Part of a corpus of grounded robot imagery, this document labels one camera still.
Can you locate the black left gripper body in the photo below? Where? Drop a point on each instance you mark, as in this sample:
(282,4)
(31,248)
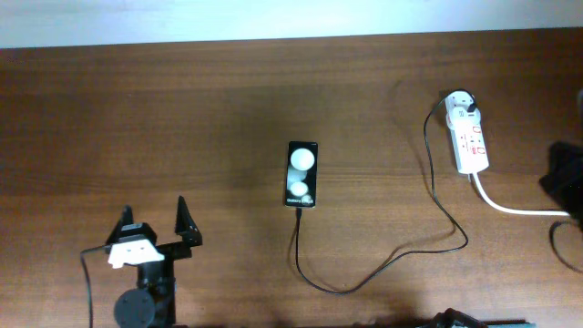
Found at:
(159,275)

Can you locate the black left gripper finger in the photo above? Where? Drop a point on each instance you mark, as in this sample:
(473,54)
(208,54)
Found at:
(185,226)
(125,219)

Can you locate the black Galaxy flip phone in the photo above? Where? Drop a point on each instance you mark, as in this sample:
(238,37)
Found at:
(300,189)

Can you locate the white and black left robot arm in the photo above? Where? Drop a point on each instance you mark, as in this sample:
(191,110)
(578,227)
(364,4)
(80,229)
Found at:
(152,303)

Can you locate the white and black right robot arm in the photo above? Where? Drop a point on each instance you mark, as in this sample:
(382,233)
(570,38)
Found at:
(563,181)

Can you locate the white charger adapter plug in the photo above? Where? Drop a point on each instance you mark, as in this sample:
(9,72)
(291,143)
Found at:
(462,115)

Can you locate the white power strip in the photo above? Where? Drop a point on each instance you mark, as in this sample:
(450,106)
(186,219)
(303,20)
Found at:
(468,143)

